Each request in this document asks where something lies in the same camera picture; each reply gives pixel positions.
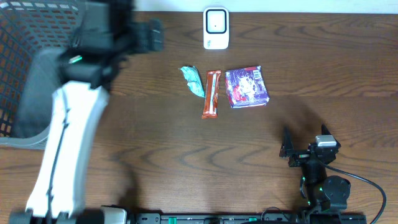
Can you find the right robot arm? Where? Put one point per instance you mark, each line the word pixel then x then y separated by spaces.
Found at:
pixel 326 195

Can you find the teal snack packet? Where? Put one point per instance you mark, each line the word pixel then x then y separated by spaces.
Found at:
pixel 192 76

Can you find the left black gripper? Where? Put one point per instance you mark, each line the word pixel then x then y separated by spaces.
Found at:
pixel 144 37

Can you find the white barcode scanner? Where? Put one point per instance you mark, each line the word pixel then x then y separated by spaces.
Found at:
pixel 215 28

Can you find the dark grey plastic mesh basket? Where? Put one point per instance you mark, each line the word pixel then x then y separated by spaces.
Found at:
pixel 31 33

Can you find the orange-red snack bar wrapper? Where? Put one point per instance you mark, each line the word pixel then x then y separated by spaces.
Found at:
pixel 211 95

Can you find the purple snack packet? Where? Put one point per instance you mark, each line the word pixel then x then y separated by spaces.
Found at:
pixel 245 87

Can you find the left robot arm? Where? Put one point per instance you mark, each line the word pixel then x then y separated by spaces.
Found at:
pixel 85 71

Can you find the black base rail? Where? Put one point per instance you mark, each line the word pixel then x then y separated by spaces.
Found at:
pixel 272 217

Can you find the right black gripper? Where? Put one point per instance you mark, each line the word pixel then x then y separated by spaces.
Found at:
pixel 287 150

